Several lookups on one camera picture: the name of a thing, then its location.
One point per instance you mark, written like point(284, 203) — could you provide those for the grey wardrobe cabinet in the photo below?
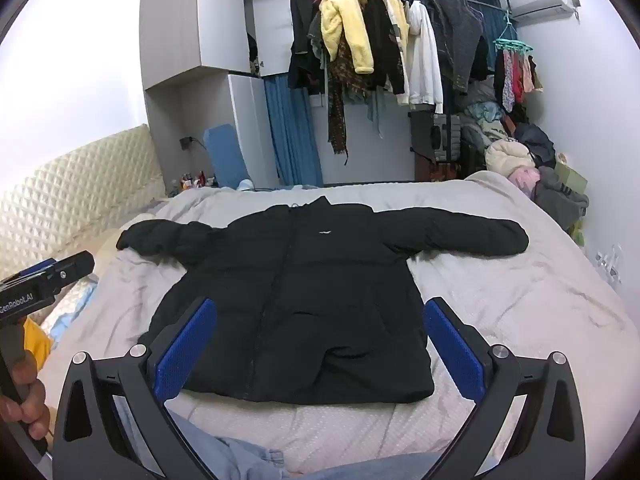
point(200, 15)

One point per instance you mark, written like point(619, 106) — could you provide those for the black wall plug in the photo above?
point(187, 142)

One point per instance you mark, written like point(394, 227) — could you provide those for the teal clip hanger with socks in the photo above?
point(510, 70)

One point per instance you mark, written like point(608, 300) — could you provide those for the black puffer jacket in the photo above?
point(305, 305)

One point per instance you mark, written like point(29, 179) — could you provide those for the person's left hand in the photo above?
point(27, 405)

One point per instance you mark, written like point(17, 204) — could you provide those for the cream quilted headboard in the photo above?
point(65, 195)

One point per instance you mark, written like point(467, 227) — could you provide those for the white clothes hangers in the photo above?
point(609, 262)

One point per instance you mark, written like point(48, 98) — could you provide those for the light grey bed blanket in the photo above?
point(520, 340)

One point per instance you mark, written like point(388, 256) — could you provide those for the black hanging garment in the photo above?
point(382, 45)

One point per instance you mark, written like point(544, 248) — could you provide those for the black hanging jacket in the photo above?
point(302, 50)

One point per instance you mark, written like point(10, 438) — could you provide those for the yellow cloth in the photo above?
point(37, 342)

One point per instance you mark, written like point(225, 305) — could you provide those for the white hoodie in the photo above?
point(424, 55)

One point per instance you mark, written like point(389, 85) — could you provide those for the blue curtain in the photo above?
point(292, 130)

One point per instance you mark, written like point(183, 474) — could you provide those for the dark grey hanging coat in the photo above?
point(457, 35)

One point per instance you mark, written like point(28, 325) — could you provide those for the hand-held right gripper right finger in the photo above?
point(452, 347)

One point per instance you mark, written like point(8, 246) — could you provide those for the brown patterned scarf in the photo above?
point(339, 110)

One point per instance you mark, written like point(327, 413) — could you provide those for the small bottles on nightstand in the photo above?
point(195, 179)

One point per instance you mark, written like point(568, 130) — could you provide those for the yellow fleece jacket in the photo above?
point(345, 25)

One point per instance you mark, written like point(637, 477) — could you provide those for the pile of clothes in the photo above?
point(520, 160)

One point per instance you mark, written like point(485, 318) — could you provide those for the blue padded board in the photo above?
point(225, 155)

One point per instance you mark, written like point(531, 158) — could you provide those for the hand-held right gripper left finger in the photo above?
point(186, 347)

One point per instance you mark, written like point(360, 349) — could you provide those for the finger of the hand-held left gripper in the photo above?
point(75, 267)

